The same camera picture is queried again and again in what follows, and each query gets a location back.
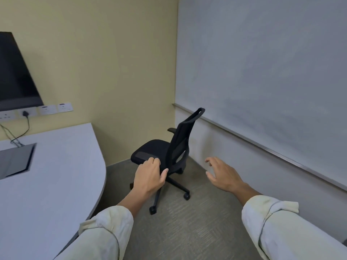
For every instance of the black mesh office chair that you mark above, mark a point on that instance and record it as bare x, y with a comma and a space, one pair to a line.
176, 140

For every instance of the black flat screen monitor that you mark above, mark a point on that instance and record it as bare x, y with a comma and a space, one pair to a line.
13, 78

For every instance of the large white whiteboard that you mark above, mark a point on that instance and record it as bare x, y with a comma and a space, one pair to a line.
260, 64

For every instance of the person's left thumb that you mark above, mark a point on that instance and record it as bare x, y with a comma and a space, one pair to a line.
164, 175

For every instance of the person's right hand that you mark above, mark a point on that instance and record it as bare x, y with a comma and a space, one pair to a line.
226, 175

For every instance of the aluminium whiteboard ledge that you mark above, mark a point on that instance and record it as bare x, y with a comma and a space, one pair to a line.
244, 139

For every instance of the black power plug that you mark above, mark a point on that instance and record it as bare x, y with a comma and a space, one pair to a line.
25, 113

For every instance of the white wall socket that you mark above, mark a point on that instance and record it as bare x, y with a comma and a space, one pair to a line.
6, 115
32, 112
65, 107
47, 109

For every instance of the person's right thumb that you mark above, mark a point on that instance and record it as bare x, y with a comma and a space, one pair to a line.
211, 176

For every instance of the person's right forearm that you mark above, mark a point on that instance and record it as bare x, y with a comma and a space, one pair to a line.
282, 227

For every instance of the person's left forearm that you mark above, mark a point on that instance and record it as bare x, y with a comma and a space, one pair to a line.
103, 230

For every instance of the person's left hand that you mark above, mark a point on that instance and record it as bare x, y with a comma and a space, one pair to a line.
147, 177

